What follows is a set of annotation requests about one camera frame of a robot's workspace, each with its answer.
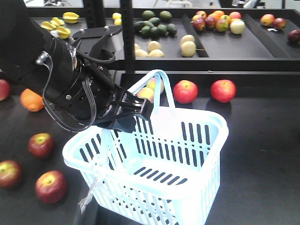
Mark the black upright rack post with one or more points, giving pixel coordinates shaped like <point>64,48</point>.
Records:
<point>128,34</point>

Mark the dark red apple front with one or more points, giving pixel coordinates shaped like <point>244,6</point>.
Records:
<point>51,187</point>

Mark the yellow starfruit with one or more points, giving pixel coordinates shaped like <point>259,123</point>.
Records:
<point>71,17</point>

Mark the pale yellow peach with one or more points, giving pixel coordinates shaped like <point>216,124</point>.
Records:
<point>147,93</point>

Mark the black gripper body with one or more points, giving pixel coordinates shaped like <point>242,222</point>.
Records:
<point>97,100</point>

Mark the light blue plastic basket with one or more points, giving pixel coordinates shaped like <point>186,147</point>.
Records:
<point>166,172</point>

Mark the dark red apple edge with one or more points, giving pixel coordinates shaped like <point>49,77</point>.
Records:
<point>11,174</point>

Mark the dark red apple rear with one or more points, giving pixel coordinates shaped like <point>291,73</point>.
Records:
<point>41,145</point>

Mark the dark red apple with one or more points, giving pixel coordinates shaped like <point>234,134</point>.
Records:
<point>41,145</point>
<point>51,187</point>

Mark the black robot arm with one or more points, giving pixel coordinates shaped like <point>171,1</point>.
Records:
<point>33,57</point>

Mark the red apple right of basket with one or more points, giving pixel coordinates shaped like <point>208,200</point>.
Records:
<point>223,91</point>

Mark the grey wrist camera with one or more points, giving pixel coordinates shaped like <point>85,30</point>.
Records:
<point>95,41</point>

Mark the red apple behind basket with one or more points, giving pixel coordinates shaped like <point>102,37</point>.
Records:
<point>185,92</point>

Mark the orange near pepper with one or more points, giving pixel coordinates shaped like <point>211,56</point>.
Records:
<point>31,101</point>

